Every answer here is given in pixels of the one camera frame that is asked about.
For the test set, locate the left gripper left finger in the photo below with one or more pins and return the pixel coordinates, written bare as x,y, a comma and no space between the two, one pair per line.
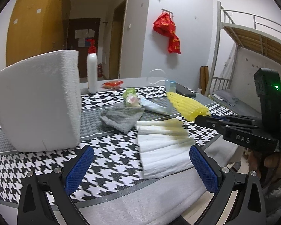
34,206

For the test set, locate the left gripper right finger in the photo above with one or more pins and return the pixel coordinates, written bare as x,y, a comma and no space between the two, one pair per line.
249,205

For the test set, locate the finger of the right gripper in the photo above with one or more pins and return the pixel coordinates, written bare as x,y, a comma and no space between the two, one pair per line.
208,122
220,118

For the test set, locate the yellow foam net sleeve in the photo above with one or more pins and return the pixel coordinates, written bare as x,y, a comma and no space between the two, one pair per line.
187,107

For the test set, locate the green plastic bag bundle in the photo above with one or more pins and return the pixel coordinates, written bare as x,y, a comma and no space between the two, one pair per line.
130,98

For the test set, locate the grey knitted cloth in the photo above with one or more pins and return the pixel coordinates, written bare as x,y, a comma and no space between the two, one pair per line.
121,118

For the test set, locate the blue face mask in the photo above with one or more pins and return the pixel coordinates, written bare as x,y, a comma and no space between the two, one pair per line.
155,108

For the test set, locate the person's right hand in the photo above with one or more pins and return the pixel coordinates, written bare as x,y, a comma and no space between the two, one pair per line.
271,162

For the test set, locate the black smartphone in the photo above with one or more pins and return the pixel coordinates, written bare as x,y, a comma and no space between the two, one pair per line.
184,91

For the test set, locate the clear plastic cup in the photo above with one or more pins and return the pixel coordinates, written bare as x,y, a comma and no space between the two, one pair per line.
170,85

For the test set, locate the metal bunk bed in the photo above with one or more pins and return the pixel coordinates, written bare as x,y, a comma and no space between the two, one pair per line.
244,43

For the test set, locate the red snack packet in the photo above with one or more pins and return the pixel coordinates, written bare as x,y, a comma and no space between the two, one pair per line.
114,84

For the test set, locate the white styrofoam box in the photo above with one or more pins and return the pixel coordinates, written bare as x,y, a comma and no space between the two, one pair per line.
40,102

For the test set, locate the red hanging bag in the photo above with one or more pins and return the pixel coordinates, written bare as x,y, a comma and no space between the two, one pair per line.
165,26

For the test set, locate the red fire extinguisher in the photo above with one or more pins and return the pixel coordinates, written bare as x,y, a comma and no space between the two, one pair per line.
99,70

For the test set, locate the white red pump bottle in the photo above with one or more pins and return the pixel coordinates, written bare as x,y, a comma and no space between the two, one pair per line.
92,67

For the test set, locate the dark brown door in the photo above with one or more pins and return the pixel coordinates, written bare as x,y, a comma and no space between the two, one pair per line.
79,31

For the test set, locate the wooden wardrobe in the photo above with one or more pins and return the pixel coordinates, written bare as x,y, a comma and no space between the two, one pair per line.
36,27

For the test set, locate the wooden sticks by wall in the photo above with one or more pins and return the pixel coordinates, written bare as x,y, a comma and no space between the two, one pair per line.
204,78

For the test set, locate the wall coat hook rail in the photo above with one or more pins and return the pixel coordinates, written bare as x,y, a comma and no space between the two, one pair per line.
168,12

